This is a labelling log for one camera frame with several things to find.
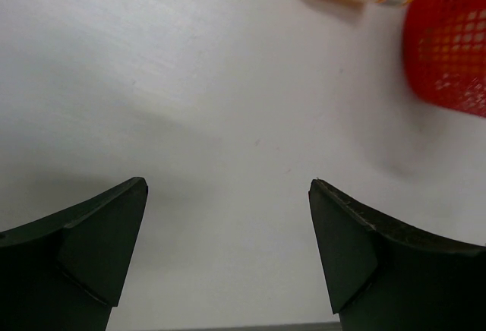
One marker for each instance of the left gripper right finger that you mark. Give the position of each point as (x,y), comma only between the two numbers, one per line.
(384,274)

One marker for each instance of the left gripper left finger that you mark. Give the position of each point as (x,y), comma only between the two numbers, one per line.
(66,271)

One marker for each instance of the red plastic mesh bin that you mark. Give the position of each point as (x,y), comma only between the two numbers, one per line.
(443,45)

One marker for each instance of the aluminium table edge rail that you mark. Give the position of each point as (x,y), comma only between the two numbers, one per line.
(326,326)

